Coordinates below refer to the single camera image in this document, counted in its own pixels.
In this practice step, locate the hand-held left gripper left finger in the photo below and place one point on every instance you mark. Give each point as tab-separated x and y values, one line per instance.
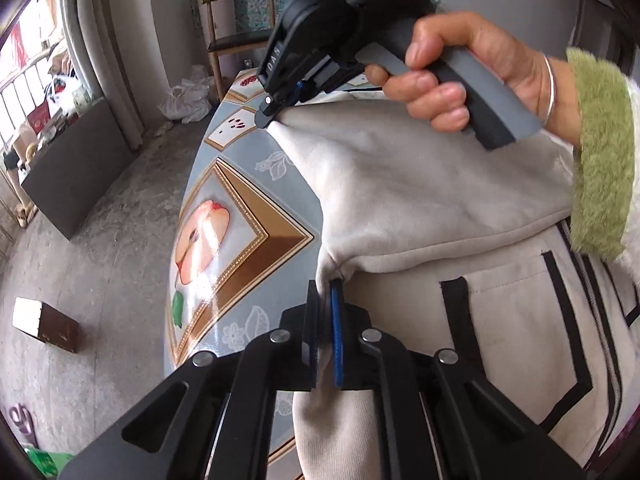
312	345

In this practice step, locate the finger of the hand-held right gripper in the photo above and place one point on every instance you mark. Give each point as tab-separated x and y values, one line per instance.
267	110

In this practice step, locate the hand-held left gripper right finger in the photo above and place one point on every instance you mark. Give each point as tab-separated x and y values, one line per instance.
338	350

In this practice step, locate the cream jacket with black trim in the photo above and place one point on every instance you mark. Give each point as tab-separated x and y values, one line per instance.
400	185

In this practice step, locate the person's right forearm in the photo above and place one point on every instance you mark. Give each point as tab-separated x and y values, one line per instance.
600	150

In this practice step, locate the person's right hand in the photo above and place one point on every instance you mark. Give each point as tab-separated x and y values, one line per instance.
495	55

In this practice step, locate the wooden chair with dark seat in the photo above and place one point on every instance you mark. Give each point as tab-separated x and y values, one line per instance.
235	42

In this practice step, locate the fruit printed tablecloth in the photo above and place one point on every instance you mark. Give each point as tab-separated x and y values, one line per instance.
240	220

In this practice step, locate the pale pink tall box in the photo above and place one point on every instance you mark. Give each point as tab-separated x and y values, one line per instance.
217	0

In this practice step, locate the grey window curtain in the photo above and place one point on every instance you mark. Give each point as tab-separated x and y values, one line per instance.
115	60

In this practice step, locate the grey cabinet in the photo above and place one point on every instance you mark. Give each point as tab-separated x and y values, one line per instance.
75	175

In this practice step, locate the white and red plastic bag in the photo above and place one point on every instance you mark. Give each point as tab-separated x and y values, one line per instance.
65	92

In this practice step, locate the silver bangle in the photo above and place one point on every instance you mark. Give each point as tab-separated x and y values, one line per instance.
551	90

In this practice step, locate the red box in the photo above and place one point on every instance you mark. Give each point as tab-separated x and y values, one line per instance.
40	117

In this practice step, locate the metal window railing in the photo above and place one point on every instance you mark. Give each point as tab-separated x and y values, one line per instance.
15	90

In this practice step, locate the pink hanging laundry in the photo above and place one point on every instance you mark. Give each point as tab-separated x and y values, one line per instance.
20	42

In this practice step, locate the brown wooden box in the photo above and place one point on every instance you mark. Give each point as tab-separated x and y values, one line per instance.
55	330

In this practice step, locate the green plastic bottle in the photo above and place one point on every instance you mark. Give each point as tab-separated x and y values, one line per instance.
47	462

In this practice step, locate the purple slipper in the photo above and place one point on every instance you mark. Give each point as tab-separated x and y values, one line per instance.
22	417

